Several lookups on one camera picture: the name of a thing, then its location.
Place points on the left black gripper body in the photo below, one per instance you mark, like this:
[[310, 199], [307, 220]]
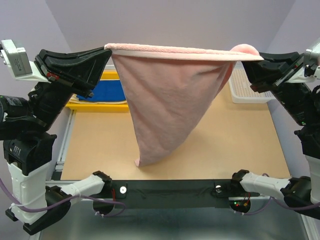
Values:
[[39, 62]]

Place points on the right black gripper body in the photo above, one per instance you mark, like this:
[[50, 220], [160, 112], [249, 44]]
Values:
[[293, 69]]

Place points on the blue towel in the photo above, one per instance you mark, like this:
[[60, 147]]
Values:
[[108, 91]]

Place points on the pink towel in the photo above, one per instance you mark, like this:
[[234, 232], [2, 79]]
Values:
[[168, 90]]

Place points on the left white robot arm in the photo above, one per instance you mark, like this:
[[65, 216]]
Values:
[[24, 130]]

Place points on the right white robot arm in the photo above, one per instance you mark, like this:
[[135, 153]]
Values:
[[300, 194]]

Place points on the yellow plastic tray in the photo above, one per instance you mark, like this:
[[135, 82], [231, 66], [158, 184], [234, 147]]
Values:
[[100, 108]]

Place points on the white plastic basket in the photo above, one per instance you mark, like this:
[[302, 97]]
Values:
[[241, 92]]

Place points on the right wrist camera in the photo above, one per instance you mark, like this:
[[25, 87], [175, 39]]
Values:
[[310, 71]]

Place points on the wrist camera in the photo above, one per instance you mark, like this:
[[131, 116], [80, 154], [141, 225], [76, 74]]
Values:
[[310, 71], [15, 57]]

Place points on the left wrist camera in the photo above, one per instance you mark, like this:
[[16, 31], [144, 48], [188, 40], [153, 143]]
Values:
[[15, 57]]

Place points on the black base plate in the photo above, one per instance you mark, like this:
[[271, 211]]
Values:
[[173, 194]]

